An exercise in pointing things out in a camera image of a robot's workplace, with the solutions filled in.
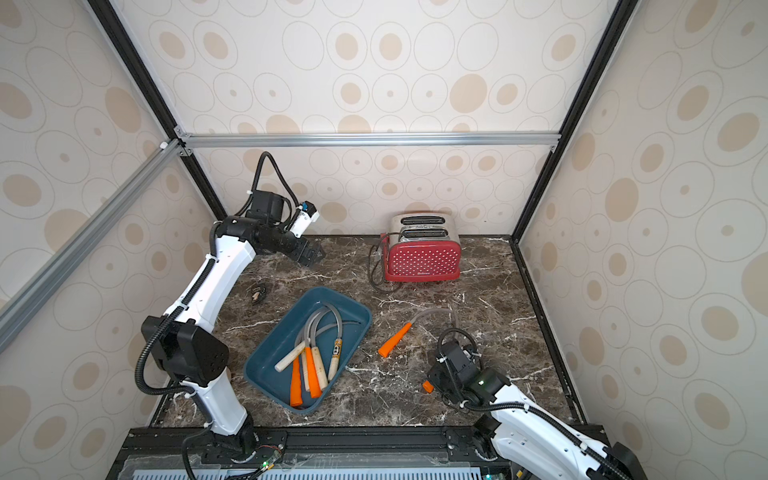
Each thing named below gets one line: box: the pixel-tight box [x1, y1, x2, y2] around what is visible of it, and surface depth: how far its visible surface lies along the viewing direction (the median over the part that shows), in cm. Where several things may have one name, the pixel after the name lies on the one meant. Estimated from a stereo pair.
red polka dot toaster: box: [380, 212, 462, 282], surface depth 101 cm
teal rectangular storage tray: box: [244, 286, 372, 415], surface depth 90 cm
